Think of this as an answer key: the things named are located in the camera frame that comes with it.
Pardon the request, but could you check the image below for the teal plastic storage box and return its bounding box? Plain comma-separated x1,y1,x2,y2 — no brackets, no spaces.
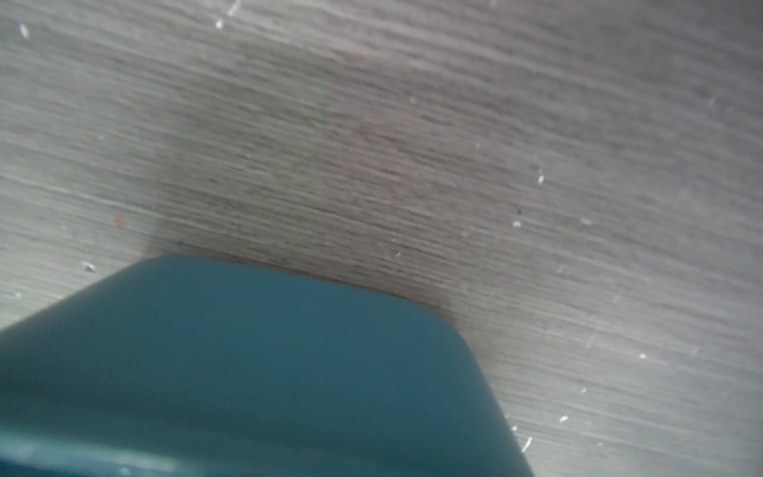
1,256,531,476

